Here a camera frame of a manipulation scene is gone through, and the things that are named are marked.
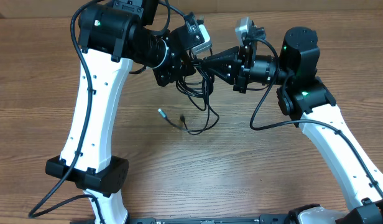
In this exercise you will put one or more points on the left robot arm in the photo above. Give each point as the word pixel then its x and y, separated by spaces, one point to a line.
pixel 109 38

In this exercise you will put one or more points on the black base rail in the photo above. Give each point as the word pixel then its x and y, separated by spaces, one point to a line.
pixel 207 220

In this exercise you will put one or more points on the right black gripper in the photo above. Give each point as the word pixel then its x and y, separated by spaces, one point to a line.
pixel 235 60

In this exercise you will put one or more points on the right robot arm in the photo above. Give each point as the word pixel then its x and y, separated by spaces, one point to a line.
pixel 310 106

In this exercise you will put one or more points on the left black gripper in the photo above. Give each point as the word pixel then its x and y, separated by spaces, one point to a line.
pixel 179 67

